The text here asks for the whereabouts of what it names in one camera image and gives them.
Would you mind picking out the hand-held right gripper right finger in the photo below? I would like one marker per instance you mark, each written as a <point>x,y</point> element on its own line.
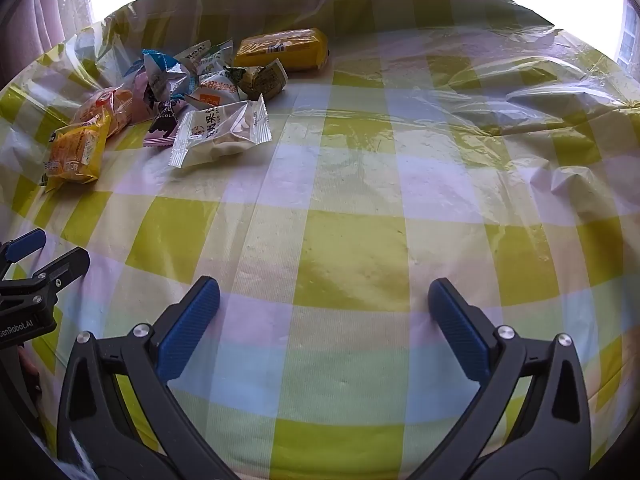
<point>460,330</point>

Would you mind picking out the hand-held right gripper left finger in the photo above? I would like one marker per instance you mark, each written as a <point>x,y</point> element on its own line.
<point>187,330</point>

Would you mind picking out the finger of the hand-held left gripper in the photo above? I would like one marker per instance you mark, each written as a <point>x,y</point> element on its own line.
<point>25,246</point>
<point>65,267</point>

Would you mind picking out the yellow orange snack packet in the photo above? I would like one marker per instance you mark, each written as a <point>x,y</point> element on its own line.
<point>77,152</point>

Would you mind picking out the green checked plastic tablecloth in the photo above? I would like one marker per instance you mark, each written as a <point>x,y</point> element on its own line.
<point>350,210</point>

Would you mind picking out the clear orange snack packet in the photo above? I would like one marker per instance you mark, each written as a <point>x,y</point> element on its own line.
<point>102,102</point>

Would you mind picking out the purple snack packet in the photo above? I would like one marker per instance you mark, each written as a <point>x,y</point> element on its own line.
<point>160,129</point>

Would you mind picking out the pink snack packet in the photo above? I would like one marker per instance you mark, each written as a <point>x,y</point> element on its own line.
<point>140,95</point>

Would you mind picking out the large white snack packet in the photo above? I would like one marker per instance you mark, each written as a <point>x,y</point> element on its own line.
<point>220,132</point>

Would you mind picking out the blue snack packet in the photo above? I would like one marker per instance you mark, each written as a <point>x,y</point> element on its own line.
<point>165,75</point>

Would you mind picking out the orange white snack packet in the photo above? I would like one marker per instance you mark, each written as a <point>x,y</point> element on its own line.
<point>215,94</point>

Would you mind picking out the pink embroidered curtain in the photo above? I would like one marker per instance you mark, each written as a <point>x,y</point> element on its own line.
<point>40,10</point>

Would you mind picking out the olive snack packet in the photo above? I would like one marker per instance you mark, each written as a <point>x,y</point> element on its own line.
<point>236,80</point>

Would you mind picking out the white green snack packet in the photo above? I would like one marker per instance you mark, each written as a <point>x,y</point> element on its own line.
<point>220,57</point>

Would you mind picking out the small gold snack packet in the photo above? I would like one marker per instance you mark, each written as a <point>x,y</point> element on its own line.
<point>270,80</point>

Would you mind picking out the large yellow snack packet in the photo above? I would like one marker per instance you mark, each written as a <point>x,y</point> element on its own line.
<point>282,50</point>

